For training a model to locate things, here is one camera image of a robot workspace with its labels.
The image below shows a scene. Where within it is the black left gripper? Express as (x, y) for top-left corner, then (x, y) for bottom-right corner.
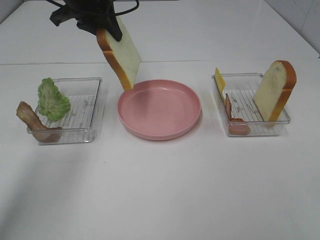
(49, 0), (123, 42)

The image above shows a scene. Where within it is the bread slice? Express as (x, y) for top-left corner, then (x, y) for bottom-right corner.
(253, 60), (297, 122)
(96, 16), (141, 91)

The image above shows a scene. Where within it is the green lettuce leaf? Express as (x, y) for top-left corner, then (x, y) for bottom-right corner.
(37, 77), (71, 122)

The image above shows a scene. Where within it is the brown bacon strip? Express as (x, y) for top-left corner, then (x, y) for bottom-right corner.
(16, 101), (62, 144)

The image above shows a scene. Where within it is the yellow cheese slice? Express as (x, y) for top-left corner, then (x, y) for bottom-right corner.
(214, 67), (226, 100)

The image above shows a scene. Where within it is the pink bacon strip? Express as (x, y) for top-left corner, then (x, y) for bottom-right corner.
(225, 94), (251, 136)

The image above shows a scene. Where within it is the left clear plastic tray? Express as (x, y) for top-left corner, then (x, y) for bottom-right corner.
(26, 77), (107, 145)

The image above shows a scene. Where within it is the clear plastic tray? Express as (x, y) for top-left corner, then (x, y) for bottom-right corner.
(211, 73), (291, 137)
(26, 77), (107, 145)

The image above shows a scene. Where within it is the pink round plate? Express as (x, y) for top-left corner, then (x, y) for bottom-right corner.
(117, 79), (202, 141)

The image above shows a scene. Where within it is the right clear plastic tray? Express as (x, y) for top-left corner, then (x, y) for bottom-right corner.
(211, 73), (291, 137)

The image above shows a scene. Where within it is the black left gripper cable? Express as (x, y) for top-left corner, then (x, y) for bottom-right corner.
(113, 0), (141, 16)

